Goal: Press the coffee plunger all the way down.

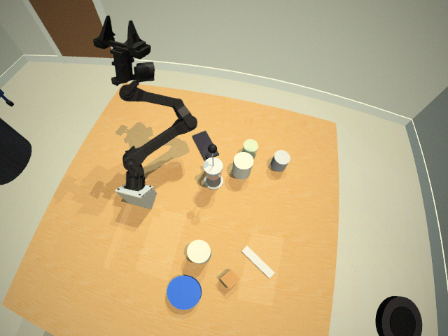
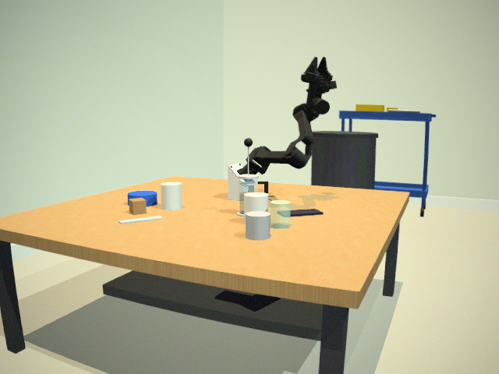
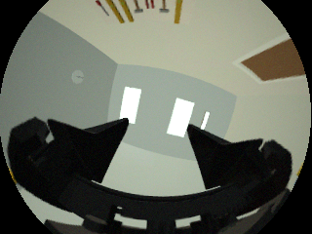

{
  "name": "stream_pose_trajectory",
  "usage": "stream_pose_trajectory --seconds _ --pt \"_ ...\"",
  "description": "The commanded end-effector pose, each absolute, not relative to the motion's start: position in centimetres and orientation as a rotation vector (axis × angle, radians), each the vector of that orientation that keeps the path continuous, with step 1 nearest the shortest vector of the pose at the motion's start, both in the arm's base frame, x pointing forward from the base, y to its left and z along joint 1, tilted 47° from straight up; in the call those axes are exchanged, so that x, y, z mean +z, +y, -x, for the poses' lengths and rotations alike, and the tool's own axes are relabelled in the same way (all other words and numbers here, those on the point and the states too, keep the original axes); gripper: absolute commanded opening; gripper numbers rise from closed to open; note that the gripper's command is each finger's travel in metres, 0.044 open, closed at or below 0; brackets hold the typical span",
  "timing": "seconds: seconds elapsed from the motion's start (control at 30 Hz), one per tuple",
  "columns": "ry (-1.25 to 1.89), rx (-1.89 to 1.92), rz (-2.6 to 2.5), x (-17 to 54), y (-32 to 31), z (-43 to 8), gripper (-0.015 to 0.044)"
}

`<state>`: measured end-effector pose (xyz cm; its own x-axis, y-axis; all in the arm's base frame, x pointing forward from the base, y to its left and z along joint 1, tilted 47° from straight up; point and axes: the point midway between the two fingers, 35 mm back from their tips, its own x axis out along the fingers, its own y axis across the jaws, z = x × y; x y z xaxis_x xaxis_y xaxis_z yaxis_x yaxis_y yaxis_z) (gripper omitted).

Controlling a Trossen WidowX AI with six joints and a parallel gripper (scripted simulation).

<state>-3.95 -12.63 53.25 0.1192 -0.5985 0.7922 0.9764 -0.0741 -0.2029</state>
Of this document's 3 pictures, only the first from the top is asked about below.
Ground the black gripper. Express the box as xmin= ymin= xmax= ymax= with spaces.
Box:
xmin=93 ymin=15 xmax=151 ymax=70

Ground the blue cylinder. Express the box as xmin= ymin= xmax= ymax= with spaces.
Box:
xmin=167 ymin=275 xmax=202 ymax=310

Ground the french press with black knob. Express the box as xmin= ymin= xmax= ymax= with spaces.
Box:
xmin=204 ymin=144 xmax=223 ymax=190

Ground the white cylinder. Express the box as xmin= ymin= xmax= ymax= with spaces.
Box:
xmin=232 ymin=152 xmax=253 ymax=180
xmin=187 ymin=240 xmax=211 ymax=265

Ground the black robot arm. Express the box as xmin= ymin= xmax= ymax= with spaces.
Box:
xmin=111 ymin=62 xmax=197 ymax=191

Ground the white flat bar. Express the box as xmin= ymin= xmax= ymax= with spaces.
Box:
xmin=242 ymin=246 xmax=275 ymax=278

